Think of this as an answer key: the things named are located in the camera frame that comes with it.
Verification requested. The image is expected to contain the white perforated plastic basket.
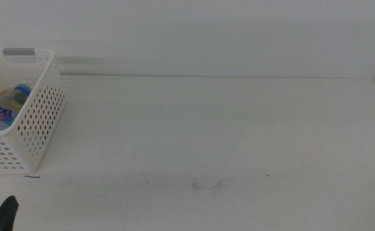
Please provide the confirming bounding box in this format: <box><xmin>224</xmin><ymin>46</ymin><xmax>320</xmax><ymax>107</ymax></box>
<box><xmin>0</xmin><ymin>47</ymin><xmax>66</xmax><ymax>175</ymax></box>

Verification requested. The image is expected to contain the yellow tea bottle white cap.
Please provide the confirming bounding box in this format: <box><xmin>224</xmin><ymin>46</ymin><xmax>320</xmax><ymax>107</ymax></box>
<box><xmin>0</xmin><ymin>89</ymin><xmax>28</xmax><ymax>118</ymax></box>

